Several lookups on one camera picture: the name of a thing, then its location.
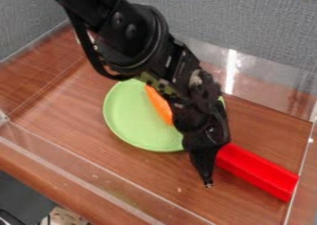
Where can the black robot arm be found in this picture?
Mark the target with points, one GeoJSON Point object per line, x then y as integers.
{"type": "Point", "coordinates": [128, 45]}

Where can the clear acrylic enclosure wall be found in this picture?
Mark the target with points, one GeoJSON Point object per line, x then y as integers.
{"type": "Point", "coordinates": [58, 149]}

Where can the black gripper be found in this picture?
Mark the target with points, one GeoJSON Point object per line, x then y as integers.
{"type": "Point", "coordinates": [192, 94]}

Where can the red rectangular block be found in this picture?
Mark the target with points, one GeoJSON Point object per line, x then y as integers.
{"type": "Point", "coordinates": [258, 171]}

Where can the green plastic plate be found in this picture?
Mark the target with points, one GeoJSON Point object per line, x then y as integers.
{"type": "Point", "coordinates": [133, 120]}

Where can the orange toy carrot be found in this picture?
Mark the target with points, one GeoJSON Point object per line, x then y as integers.
{"type": "Point", "coordinates": [159, 105]}

